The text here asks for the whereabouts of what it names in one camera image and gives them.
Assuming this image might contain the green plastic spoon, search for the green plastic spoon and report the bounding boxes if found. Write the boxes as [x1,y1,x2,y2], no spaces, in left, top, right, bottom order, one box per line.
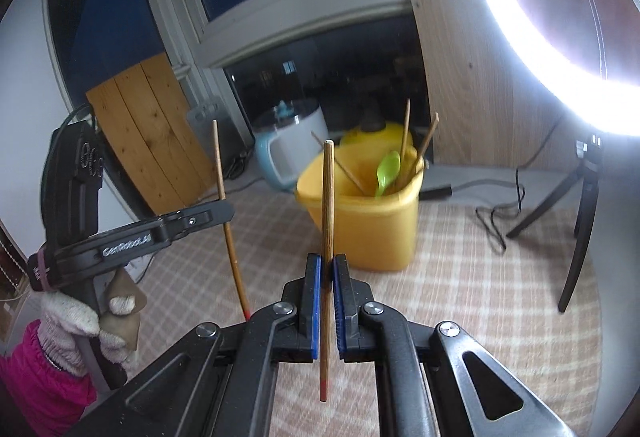
[374,150,401,198]

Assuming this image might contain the pink sleeve forearm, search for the pink sleeve forearm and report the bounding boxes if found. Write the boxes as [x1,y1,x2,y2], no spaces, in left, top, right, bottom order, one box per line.
[1,320,96,436]

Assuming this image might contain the black kitchen scissors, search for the black kitchen scissors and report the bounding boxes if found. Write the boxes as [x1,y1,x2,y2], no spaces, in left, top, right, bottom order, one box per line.
[222,151,250,180]

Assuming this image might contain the left gloved hand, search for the left gloved hand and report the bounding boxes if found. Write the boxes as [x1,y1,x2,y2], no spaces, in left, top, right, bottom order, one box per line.
[37,268,148,377]

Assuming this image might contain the yellow plastic bin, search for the yellow plastic bin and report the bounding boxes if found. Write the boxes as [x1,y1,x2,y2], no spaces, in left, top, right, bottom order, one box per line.
[294,144,426,273]

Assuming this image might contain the pine wood plank board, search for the pine wood plank board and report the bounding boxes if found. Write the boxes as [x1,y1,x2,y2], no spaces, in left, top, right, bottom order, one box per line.
[86,53,214,214]

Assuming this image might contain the grey cutting board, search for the grey cutting board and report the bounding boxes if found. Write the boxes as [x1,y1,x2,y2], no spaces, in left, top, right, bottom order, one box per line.
[186,97,235,163]

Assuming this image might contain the yellow lidded black pot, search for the yellow lidded black pot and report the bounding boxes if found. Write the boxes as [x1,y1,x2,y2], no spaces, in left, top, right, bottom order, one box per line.
[340,112,404,149]

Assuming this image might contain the white blue electric kettle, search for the white blue electric kettle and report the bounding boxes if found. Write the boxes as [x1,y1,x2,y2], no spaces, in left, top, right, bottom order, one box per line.
[253,98,329,191]

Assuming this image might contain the light oak panel board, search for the light oak panel board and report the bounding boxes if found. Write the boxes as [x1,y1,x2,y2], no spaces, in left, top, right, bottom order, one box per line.
[410,0,587,172]

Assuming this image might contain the black tripod stand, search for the black tripod stand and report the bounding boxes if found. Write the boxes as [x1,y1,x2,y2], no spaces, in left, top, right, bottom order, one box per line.
[505,134,604,314]

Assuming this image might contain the ring light black cable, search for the ring light black cable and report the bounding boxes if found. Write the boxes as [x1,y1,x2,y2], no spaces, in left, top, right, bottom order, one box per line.
[418,113,566,254]

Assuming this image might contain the white ring light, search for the white ring light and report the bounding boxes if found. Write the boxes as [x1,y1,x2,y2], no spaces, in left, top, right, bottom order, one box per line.
[485,0,639,137]

